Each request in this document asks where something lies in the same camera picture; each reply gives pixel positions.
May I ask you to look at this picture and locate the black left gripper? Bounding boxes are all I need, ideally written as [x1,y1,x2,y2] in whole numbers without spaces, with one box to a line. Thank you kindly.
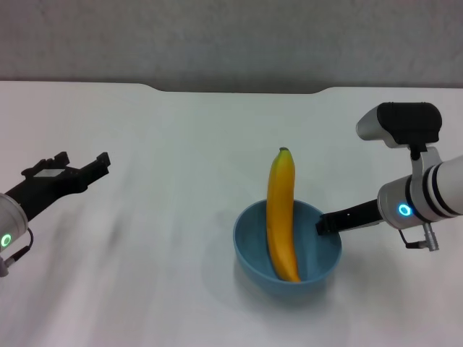
[7,151,111,222]

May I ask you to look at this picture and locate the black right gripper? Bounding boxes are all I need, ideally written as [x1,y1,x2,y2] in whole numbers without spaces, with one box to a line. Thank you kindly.
[315,199,381,237]

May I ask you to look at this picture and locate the blue plastic bowl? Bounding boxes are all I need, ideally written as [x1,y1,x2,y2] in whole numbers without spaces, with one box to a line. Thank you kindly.
[232,200,343,295]

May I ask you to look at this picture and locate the yellow banana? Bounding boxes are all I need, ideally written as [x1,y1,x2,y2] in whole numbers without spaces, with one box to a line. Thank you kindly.
[266,146,302,283]

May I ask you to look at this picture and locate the right wrist cable with plug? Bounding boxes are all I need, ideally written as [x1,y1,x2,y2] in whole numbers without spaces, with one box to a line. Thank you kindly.
[399,222,441,252]

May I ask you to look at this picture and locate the wrist cable with plug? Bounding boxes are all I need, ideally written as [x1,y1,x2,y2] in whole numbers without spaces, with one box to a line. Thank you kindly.
[399,222,441,252]
[0,230,35,278]

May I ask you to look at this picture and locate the left wrist cable with plug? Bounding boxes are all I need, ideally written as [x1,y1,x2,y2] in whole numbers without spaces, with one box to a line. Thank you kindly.
[0,230,35,278]

